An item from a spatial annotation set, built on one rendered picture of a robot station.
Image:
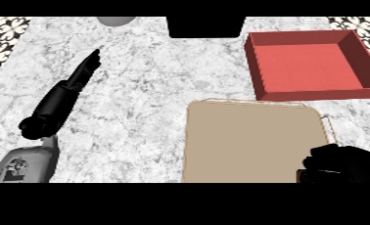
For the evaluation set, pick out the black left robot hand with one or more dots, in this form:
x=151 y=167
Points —
x=53 y=105

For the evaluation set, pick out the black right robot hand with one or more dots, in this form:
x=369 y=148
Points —
x=338 y=165

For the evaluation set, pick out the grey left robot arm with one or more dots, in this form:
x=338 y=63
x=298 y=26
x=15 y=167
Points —
x=28 y=163

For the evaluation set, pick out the tan cardboard box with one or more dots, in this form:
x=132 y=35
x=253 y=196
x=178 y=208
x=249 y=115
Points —
x=250 y=144

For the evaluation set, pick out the red tray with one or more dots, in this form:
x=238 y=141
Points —
x=308 y=66

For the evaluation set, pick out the grey round object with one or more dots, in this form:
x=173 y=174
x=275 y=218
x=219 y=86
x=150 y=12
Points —
x=116 y=21

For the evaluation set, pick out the black appliance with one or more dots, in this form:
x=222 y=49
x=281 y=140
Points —
x=206 y=26

